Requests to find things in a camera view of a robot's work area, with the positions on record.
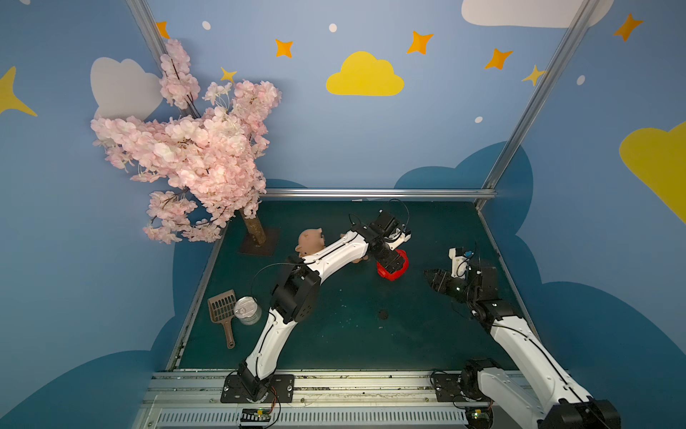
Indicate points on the pink cherry blossom tree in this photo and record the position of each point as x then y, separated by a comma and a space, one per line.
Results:
208, 162

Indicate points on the left small circuit board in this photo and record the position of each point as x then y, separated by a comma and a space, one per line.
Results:
258, 418

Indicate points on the brown plastic litter scoop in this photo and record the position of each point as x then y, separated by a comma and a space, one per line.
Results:
221, 309

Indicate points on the aluminium right corner post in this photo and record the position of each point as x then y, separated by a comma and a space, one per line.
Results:
573, 37

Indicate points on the pink piggy bank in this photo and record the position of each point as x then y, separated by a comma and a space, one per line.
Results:
310, 242

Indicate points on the clear round plastic jar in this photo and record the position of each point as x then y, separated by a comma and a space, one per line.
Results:
247, 310

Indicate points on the aluminium back frame bar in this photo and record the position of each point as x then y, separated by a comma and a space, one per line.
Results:
359, 194

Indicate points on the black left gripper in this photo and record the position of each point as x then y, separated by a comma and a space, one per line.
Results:
390, 255

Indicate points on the red piggy bank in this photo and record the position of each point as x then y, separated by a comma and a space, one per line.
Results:
393, 267

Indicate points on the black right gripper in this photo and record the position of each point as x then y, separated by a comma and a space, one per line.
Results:
449, 281

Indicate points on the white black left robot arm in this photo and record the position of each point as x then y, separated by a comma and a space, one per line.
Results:
294, 296

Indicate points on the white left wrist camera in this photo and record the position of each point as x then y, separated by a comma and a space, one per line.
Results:
397, 238

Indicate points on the aluminium front rail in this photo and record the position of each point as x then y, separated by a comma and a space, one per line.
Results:
322, 399

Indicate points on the aluminium corner post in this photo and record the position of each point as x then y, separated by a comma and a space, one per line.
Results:
178, 86
573, 37

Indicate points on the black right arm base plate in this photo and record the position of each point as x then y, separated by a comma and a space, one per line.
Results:
450, 387

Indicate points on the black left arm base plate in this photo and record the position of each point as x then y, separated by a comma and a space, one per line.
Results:
280, 388

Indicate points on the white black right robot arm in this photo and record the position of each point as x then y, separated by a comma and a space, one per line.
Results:
557, 400

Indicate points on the aluminium left corner post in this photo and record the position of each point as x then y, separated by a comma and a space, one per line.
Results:
178, 86

